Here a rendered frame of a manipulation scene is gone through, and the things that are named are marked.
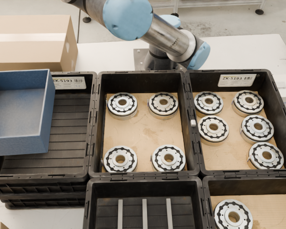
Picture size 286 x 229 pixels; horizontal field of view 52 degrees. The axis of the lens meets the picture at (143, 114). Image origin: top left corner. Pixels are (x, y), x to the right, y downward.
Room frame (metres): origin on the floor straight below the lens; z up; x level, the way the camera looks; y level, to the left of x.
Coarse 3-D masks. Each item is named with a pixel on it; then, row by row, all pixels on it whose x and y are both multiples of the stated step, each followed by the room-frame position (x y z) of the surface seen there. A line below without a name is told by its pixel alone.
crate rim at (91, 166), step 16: (96, 96) 0.62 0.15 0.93; (96, 112) 0.57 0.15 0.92; (96, 128) 0.50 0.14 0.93; (192, 128) 0.50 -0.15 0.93; (192, 144) 0.45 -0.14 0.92; (96, 176) 0.34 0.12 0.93; (112, 176) 0.34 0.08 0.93; (128, 176) 0.34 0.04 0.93; (144, 176) 0.34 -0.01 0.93; (160, 176) 0.34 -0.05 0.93
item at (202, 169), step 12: (192, 72) 0.73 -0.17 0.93; (204, 72) 0.74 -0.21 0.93; (216, 72) 0.74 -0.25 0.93; (228, 72) 0.74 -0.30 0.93; (240, 72) 0.74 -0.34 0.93; (252, 72) 0.74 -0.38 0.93; (264, 72) 0.74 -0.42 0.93; (192, 96) 0.62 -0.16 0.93; (276, 96) 0.63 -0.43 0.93; (192, 108) 0.58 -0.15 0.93; (204, 168) 0.37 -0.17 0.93
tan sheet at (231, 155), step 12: (228, 96) 0.71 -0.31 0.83; (228, 108) 0.66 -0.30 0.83; (228, 120) 0.60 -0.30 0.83; (240, 120) 0.60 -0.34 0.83; (204, 144) 0.51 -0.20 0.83; (228, 144) 0.51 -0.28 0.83; (240, 144) 0.51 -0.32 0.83; (204, 156) 0.46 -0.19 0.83; (216, 156) 0.46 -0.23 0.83; (228, 156) 0.46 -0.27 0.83; (240, 156) 0.46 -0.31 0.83; (216, 168) 0.42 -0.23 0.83; (228, 168) 0.42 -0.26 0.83; (240, 168) 0.42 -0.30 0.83
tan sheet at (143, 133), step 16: (144, 96) 0.71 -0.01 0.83; (176, 96) 0.71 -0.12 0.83; (144, 112) 0.64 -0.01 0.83; (112, 128) 0.57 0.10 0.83; (128, 128) 0.57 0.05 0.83; (144, 128) 0.57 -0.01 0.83; (160, 128) 0.57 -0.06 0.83; (176, 128) 0.57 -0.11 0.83; (112, 144) 0.50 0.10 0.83; (128, 144) 0.50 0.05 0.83; (144, 144) 0.50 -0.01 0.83; (160, 144) 0.50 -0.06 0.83; (176, 144) 0.50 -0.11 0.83; (144, 160) 0.45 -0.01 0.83
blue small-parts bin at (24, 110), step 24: (0, 72) 0.52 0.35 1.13; (24, 72) 0.53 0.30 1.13; (48, 72) 0.52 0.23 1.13; (0, 96) 0.50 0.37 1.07; (24, 96) 0.50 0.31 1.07; (48, 96) 0.46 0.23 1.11; (0, 120) 0.42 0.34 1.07; (24, 120) 0.42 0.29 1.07; (48, 120) 0.41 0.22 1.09; (0, 144) 0.33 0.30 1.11; (24, 144) 0.33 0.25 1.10; (48, 144) 0.36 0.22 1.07
